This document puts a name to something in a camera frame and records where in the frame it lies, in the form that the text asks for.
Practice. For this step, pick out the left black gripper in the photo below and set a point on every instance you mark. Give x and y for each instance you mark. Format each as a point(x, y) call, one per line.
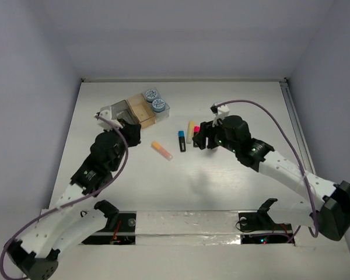
point(132, 133)

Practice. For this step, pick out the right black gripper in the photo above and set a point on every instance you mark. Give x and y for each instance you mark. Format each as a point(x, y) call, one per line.
point(206, 128)

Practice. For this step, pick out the pink cap black highlighter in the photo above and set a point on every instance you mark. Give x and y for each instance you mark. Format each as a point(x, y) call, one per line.
point(195, 132)

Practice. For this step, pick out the blue cap black highlighter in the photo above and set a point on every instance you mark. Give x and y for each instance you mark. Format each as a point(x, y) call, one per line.
point(182, 141)

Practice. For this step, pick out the orange pastel highlighter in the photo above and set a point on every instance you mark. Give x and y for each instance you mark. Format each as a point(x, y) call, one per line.
point(161, 150)

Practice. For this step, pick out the blue white slime jar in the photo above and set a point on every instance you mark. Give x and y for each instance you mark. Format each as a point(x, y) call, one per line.
point(151, 94)

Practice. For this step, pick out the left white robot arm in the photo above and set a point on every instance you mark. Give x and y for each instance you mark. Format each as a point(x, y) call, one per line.
point(37, 247)

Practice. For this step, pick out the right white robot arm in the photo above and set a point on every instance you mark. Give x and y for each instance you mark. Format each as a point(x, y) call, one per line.
point(329, 202)

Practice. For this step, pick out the yellow pastel highlighter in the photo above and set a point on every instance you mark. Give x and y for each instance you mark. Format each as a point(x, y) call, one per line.
point(190, 132)

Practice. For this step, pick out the grey translucent bin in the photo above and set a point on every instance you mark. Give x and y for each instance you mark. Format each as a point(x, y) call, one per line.
point(122, 115)

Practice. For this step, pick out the amber translucent bin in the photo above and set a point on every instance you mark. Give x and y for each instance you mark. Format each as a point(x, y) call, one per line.
point(141, 110)

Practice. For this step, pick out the clear plastic bin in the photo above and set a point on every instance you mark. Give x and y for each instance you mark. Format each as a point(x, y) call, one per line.
point(161, 116)

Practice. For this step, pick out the silver tape strip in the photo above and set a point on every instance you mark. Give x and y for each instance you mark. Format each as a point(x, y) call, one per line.
point(187, 228)

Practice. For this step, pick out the white foam front board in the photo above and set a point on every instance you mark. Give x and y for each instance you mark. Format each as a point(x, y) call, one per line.
point(306, 259)

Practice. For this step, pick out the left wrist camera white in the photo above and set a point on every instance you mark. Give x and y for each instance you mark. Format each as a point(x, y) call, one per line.
point(107, 118)

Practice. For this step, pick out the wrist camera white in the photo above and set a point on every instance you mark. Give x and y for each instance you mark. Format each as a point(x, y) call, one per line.
point(107, 118)
point(221, 111)

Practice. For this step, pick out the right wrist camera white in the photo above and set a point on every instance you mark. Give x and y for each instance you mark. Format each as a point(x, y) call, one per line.
point(221, 111)

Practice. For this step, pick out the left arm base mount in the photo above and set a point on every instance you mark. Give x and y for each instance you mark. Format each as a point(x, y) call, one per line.
point(119, 229)

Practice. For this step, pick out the aluminium rail right edge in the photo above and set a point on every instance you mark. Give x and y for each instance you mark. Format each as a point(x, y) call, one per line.
point(299, 135)

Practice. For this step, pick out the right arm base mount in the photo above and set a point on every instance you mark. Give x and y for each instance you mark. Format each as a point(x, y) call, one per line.
point(257, 227)

